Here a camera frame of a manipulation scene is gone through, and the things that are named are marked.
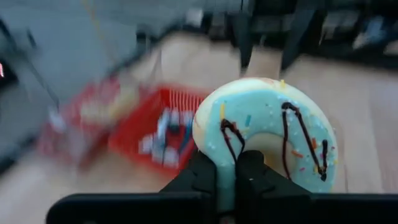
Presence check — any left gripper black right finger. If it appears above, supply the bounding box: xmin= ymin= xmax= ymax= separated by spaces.
xmin=234 ymin=149 xmax=312 ymax=224

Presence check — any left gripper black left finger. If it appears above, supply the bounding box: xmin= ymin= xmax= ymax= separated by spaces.
xmin=159 ymin=151 xmax=218 ymax=224

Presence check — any small battery bottom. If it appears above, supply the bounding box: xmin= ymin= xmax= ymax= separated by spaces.
xmin=161 ymin=146 xmax=182 ymax=169

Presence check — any mint frosted toy donut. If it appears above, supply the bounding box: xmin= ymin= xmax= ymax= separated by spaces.
xmin=192 ymin=77 xmax=340 ymax=216

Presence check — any red snack packet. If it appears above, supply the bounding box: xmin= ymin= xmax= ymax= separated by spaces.
xmin=46 ymin=79 xmax=141 ymax=166

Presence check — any red plastic basket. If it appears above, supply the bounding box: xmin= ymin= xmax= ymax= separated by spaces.
xmin=108 ymin=86 xmax=213 ymax=179

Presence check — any black metal table frame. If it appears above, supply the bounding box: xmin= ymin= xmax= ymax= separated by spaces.
xmin=229 ymin=0 xmax=315 ymax=76

